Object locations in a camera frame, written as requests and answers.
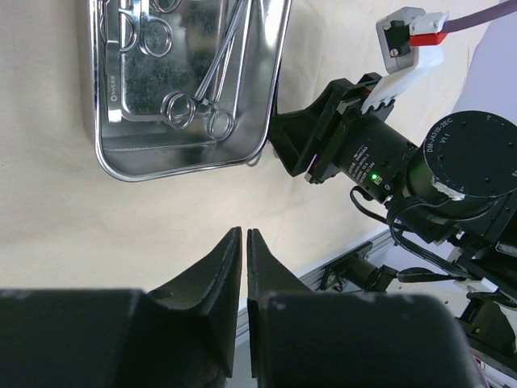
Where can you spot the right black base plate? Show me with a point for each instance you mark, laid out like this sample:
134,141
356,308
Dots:
352,267

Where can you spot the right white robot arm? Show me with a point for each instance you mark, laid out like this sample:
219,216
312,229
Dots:
487,278

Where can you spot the steel forceps in tray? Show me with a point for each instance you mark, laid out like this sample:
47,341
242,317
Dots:
180,109

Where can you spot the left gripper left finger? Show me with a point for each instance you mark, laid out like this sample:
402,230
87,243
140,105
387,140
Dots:
181,334

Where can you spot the front aluminium rail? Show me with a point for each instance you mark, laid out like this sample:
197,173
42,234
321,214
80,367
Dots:
265,273

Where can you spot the beige cloth kit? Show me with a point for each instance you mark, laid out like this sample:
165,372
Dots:
65,223

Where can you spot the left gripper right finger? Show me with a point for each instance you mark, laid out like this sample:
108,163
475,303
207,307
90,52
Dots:
301,338

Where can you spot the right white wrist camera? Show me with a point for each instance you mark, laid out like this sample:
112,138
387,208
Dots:
410,41

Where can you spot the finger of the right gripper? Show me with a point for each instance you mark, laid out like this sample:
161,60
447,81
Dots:
295,135

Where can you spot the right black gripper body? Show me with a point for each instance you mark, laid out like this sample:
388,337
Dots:
457,185

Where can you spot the steel instrument tray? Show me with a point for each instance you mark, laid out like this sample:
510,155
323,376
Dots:
143,146

